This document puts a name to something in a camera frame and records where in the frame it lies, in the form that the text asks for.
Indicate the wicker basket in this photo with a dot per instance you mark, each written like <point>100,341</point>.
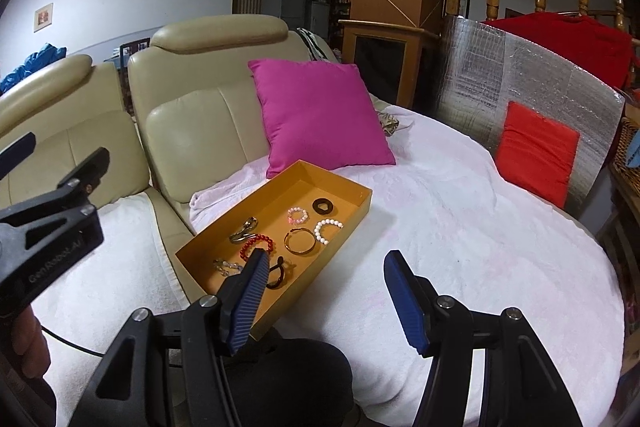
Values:
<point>626,158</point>

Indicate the person's left hand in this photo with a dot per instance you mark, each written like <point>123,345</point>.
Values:
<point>30,345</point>

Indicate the blue cloth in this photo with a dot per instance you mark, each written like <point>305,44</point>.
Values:
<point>47,55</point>

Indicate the gold bangle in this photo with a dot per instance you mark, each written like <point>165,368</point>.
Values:
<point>300,241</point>

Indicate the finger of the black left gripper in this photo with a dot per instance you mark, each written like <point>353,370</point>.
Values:
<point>87,176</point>
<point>15,153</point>

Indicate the small framed wall picture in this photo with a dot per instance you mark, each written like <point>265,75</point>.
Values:
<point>43,17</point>

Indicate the red cushion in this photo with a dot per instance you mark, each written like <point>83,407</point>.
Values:
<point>537,153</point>

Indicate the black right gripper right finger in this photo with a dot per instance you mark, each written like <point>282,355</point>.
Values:
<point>413,299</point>

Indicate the pink white textured blanket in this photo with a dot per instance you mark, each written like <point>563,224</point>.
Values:
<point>479,239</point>

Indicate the silver foil insulation panel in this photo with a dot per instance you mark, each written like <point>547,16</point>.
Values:
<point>485,68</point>

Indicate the beige leather sofa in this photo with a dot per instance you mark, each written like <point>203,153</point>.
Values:
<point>195,119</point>

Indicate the white towel on sofa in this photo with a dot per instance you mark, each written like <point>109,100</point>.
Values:
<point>85,308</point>

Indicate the wooden side cabinet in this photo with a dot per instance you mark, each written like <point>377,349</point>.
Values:
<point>398,64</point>

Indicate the beige patterned fabric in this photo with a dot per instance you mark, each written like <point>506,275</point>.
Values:
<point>393,119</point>

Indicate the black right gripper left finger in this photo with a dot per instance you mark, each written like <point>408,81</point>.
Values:
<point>240,297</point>

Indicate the magenta cushion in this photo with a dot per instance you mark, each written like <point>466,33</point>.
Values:
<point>319,112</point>

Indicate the orange cardboard tray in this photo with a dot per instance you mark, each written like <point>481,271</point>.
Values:
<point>283,203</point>

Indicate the thick black hair scrunchie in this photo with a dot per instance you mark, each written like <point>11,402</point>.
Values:
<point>323,206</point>

